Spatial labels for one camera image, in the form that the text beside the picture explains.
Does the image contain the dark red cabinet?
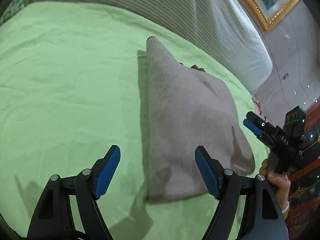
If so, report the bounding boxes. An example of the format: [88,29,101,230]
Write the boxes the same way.
[285,102,320,205]

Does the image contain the green checkered pillow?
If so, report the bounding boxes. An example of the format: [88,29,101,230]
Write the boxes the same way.
[0,0,32,25]

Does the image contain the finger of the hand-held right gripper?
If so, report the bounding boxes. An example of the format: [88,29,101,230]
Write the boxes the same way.
[243,111,272,140]

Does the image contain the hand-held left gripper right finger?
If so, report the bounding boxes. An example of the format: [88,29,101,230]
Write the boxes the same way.
[194,145,288,240]

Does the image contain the pink cloth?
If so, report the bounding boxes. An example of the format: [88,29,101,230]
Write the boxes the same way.
[251,94,267,120]

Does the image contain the person's right hand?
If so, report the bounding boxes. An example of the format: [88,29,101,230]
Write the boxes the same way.
[259,159,292,207]

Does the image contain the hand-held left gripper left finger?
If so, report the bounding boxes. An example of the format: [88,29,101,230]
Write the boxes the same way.
[27,145,121,240]

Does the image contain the white wall cable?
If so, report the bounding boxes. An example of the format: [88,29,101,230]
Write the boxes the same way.
[265,73,290,105]

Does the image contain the green bed sheet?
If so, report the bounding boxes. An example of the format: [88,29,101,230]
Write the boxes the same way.
[0,1,269,240]

